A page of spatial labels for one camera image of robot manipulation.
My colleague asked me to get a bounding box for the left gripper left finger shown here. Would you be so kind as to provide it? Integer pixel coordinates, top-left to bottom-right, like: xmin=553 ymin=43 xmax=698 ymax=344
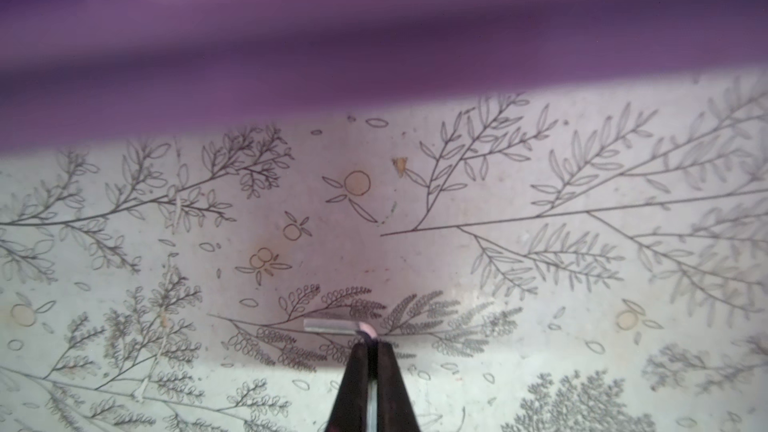
xmin=325 ymin=343 xmax=369 ymax=432

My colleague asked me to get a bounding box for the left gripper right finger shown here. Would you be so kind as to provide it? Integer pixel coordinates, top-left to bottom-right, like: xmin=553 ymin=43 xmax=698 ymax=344
xmin=376 ymin=342 xmax=421 ymax=432

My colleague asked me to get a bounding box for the small metal bit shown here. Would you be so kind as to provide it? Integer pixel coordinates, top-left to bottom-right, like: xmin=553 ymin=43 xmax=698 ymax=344
xmin=303 ymin=317 xmax=378 ymax=341

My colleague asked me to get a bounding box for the purple plastic tool box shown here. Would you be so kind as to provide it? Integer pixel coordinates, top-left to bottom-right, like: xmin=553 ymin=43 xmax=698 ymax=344
xmin=1 ymin=0 xmax=767 ymax=151

